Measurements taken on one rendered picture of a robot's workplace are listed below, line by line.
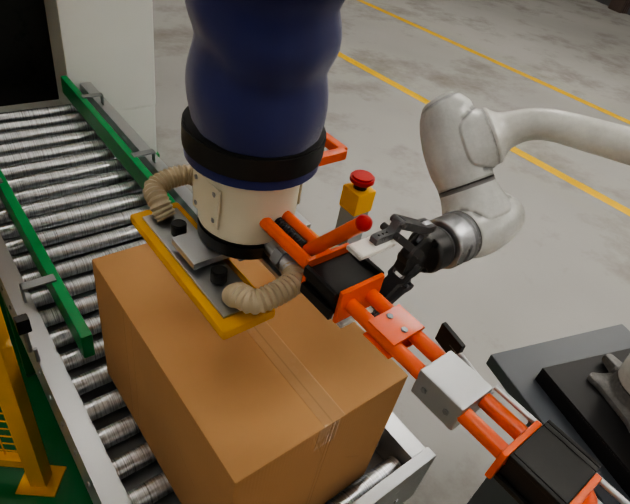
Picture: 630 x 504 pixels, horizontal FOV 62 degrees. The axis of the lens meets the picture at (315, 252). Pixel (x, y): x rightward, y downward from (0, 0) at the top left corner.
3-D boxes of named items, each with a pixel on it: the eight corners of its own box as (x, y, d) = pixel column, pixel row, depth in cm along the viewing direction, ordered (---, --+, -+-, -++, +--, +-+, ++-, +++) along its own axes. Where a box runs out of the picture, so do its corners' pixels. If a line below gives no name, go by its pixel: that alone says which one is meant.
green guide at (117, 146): (62, 92, 253) (59, 74, 248) (84, 90, 259) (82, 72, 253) (233, 300, 166) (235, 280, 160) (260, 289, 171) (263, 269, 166)
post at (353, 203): (294, 395, 208) (343, 183, 145) (307, 388, 212) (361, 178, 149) (304, 408, 204) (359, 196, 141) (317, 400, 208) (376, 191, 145)
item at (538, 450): (483, 474, 59) (500, 452, 56) (519, 442, 63) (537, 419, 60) (546, 539, 55) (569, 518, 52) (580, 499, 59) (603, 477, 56)
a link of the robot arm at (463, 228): (470, 270, 91) (448, 282, 88) (431, 241, 96) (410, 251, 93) (489, 229, 85) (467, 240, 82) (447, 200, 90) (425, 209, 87)
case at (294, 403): (107, 371, 139) (91, 258, 114) (236, 317, 161) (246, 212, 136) (222, 578, 106) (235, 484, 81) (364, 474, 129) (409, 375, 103)
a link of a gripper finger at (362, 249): (395, 246, 74) (396, 242, 74) (359, 261, 71) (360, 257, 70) (380, 234, 76) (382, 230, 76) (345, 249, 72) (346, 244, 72)
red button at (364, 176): (342, 183, 145) (345, 171, 143) (361, 178, 149) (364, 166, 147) (359, 196, 141) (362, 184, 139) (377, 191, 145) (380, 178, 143)
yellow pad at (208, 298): (129, 222, 99) (128, 200, 96) (178, 208, 105) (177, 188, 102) (222, 341, 81) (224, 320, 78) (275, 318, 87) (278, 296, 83)
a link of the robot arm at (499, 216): (445, 268, 95) (422, 200, 95) (494, 243, 104) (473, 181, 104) (494, 259, 86) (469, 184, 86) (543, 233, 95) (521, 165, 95)
